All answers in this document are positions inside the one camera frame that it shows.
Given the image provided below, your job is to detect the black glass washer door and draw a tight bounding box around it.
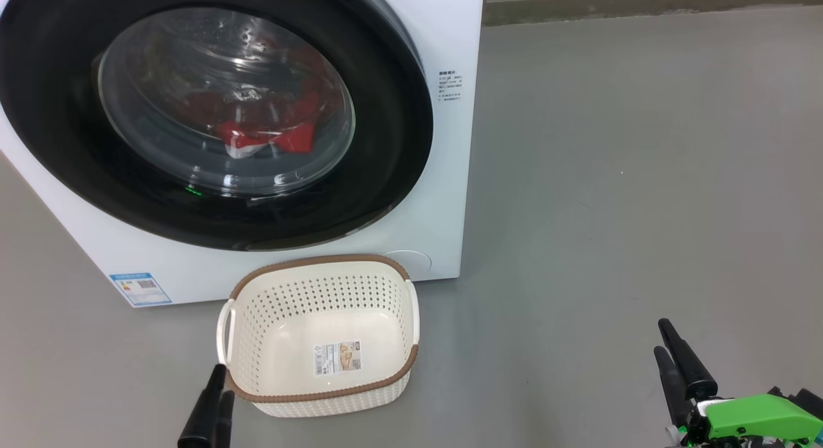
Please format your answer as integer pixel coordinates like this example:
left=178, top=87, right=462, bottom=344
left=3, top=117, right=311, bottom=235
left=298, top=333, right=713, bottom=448
left=0, top=0, right=435, bottom=251

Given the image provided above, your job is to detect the printed product label sticker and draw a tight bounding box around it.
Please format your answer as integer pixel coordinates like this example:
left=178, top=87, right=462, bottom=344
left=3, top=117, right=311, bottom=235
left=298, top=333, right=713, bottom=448
left=313, top=341, right=362, bottom=377

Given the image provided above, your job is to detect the round drain filter cover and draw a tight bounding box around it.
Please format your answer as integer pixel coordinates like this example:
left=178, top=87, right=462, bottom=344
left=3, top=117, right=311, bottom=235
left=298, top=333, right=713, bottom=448
left=384, top=249, right=432, bottom=275

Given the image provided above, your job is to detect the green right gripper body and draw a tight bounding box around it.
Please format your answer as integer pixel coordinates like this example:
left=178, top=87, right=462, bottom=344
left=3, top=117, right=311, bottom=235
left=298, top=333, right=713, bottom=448
left=682, top=394, right=823, bottom=448

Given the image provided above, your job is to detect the printed text notice label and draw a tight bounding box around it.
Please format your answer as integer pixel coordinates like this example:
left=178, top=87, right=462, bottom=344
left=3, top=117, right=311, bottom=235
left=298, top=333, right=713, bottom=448
left=439, top=70, right=462, bottom=103

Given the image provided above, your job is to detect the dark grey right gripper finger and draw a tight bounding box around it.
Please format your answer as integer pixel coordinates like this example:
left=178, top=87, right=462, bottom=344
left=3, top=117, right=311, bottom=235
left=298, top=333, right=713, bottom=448
left=654, top=346, right=692, bottom=429
left=658, top=318, right=718, bottom=400

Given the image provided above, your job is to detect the blue energy label sticker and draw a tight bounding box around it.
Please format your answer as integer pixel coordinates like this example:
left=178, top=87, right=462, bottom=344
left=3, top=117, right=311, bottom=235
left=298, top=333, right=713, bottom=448
left=109, top=272, right=173, bottom=307

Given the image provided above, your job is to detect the white front-load washing machine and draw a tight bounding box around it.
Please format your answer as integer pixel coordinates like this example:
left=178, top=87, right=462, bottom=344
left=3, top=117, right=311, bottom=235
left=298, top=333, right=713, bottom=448
left=0, top=0, right=485, bottom=309

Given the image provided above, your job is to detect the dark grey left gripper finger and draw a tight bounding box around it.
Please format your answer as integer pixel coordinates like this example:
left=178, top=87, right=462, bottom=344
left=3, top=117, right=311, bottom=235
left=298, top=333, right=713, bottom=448
left=178, top=364, right=227, bottom=448
left=215, top=390, right=235, bottom=448

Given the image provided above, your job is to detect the cream brown-rimmed laundry basket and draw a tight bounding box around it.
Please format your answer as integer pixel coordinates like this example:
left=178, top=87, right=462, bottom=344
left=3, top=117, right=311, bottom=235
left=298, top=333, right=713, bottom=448
left=217, top=254, right=421, bottom=418

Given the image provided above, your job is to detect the red cloth garment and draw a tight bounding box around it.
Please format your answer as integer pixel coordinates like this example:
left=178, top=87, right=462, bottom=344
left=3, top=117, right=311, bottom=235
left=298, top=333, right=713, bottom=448
left=180, top=46, right=322, bottom=159

